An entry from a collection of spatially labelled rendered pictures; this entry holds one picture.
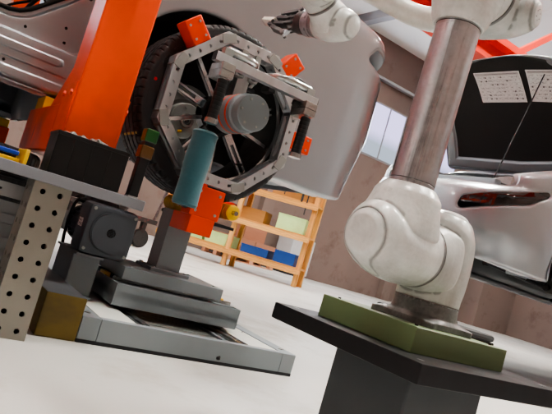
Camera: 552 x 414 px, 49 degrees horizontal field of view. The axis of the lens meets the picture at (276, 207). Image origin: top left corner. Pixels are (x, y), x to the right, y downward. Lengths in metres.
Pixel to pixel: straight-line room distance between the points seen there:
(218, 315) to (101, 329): 0.55
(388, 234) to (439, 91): 0.34
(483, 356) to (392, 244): 0.38
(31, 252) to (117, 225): 0.48
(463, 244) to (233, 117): 0.97
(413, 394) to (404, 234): 0.35
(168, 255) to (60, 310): 0.59
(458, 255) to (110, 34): 1.21
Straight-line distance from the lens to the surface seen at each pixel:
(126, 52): 1.99
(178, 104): 2.67
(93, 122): 1.94
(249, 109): 2.09
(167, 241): 2.31
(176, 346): 2.03
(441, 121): 1.36
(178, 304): 2.23
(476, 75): 5.60
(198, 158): 2.02
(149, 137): 1.83
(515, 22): 1.58
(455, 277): 1.45
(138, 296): 2.17
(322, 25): 1.92
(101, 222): 2.12
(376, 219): 1.25
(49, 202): 1.73
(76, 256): 2.17
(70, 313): 1.88
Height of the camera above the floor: 0.42
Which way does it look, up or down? 4 degrees up
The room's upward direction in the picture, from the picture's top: 17 degrees clockwise
